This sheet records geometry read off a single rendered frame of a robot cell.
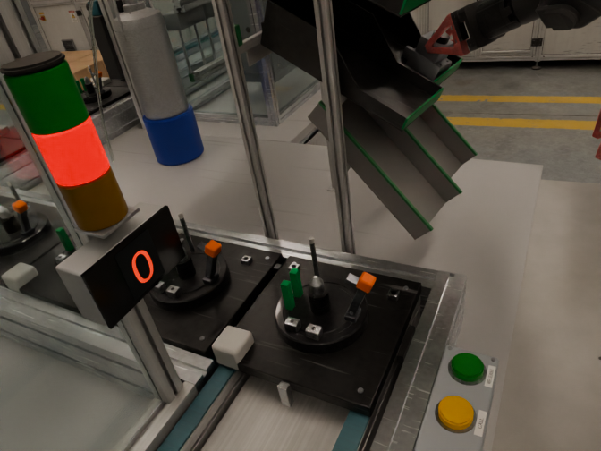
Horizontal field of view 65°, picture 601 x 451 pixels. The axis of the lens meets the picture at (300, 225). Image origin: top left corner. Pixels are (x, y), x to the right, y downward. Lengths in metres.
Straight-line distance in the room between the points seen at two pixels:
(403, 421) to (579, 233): 0.62
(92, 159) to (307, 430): 0.44
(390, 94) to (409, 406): 0.47
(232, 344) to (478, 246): 0.56
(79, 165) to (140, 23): 1.00
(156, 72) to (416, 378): 1.10
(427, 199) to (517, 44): 3.87
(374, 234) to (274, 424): 0.52
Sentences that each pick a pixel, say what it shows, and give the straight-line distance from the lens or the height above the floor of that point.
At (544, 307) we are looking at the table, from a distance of 0.93.
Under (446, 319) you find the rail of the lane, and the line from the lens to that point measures 0.73.
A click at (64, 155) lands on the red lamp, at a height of 1.34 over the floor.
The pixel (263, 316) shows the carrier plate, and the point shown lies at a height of 0.97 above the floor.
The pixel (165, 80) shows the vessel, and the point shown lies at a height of 1.12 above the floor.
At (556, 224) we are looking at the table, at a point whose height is 0.86.
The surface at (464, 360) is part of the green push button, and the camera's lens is 0.67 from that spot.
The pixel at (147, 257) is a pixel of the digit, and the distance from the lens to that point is 0.52.
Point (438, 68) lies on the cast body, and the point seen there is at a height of 1.22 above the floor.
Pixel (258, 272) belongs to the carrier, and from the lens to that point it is 0.83.
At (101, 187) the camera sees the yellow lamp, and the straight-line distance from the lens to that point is 0.47.
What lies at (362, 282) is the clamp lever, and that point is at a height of 1.07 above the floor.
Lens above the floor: 1.49
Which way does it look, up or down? 34 degrees down
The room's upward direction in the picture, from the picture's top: 10 degrees counter-clockwise
